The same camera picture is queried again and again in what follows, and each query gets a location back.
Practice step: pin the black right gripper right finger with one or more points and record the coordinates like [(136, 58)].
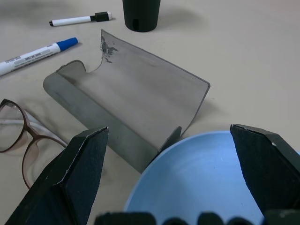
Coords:
[(269, 168)]

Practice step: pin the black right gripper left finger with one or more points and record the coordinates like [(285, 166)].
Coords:
[(70, 178)]

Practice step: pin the brown frame eyeglasses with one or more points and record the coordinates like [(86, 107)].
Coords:
[(24, 120)]

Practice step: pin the grey glasses case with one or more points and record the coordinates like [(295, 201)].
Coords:
[(131, 93)]

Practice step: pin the white marker with blue cap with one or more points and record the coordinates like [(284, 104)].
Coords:
[(35, 55)]

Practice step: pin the pale round plate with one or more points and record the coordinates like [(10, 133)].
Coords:
[(187, 175)]

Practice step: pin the white marker with black cap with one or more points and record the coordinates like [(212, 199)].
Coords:
[(70, 21)]

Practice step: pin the black pen cup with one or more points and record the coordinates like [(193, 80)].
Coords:
[(140, 16)]

